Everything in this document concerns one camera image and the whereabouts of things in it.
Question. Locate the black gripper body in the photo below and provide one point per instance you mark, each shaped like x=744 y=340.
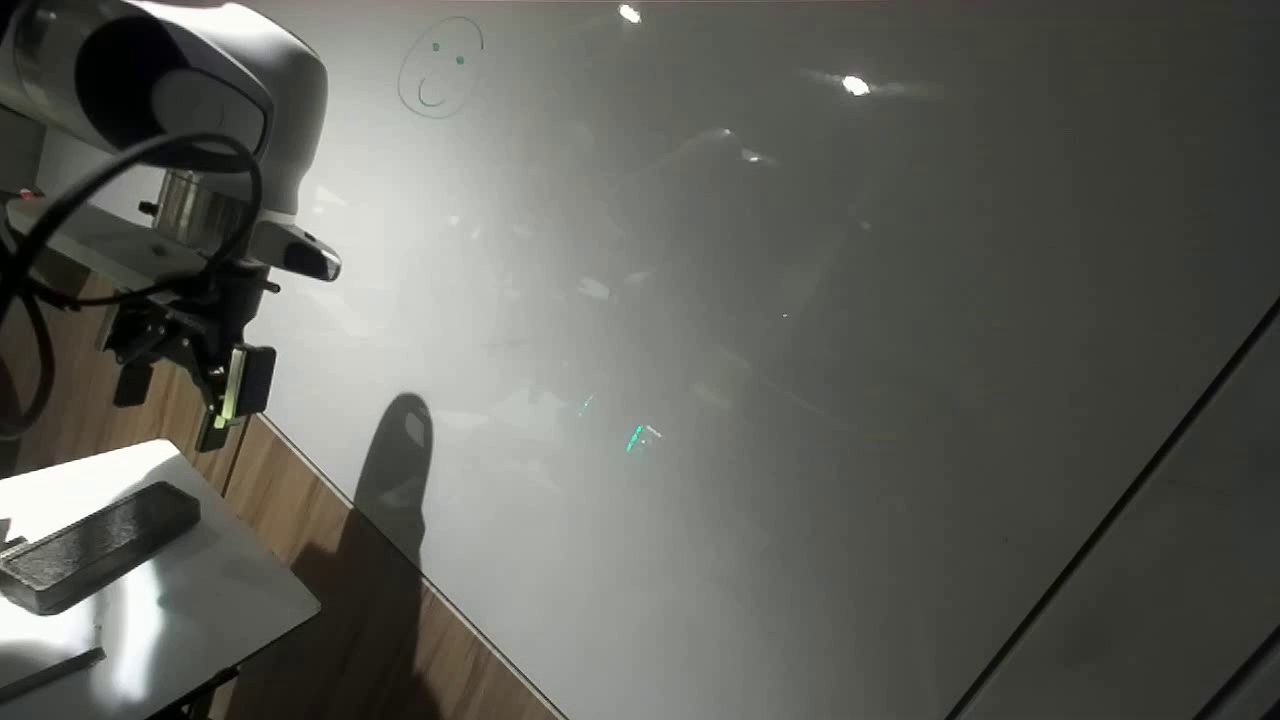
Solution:
x=192 y=312

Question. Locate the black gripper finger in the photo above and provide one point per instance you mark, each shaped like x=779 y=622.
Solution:
x=134 y=374
x=241 y=382

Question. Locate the black Expo board duster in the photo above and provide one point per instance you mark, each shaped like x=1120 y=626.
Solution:
x=102 y=547

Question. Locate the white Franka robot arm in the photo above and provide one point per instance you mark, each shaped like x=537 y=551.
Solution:
x=253 y=80

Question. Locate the small red-topped object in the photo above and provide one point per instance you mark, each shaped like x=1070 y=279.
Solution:
x=25 y=198

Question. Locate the large white whiteboard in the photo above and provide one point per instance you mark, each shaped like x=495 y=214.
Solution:
x=800 y=403

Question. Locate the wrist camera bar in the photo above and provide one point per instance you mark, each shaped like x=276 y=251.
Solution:
x=284 y=247

